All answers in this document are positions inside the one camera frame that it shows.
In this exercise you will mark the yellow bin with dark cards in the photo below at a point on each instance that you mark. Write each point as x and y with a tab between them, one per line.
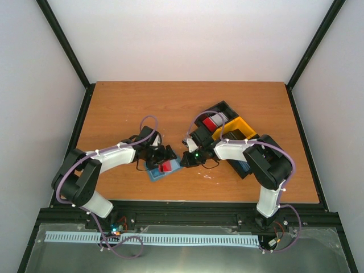
235	124

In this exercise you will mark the black bin with blue cards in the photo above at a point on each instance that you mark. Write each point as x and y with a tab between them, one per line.
234	164

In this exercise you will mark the right black frame post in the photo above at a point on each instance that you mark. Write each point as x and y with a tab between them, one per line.
320	33

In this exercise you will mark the blue VIP credit card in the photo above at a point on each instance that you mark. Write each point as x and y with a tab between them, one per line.
155	173

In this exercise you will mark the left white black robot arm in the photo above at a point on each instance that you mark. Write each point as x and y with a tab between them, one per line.
76	180

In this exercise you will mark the white card stack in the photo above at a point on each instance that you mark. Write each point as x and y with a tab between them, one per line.
219	118

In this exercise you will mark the black bin with red cards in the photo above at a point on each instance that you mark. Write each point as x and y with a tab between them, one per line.
219	107

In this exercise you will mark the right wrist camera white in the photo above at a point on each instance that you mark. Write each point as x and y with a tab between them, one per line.
190	144

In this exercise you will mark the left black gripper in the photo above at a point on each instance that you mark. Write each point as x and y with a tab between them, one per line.
162	156

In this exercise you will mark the light blue slotted cable duct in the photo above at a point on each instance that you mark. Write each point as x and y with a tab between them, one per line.
155	239

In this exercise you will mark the red white credit card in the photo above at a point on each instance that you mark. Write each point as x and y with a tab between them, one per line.
165	167

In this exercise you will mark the blue card stack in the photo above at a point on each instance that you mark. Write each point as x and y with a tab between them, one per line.
244	167

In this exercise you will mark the black frame post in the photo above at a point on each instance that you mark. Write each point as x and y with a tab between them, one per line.
61	37
320	33

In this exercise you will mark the blue card holder wallet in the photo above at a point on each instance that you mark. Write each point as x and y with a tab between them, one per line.
175	164

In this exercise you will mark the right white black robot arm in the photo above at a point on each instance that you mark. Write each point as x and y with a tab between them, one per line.
272	167

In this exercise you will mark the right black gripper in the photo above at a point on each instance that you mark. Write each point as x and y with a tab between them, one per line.
188	161

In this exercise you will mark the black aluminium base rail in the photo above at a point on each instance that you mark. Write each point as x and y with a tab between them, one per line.
242	217

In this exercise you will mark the left black frame post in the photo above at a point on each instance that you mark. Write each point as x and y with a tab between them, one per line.
61	37

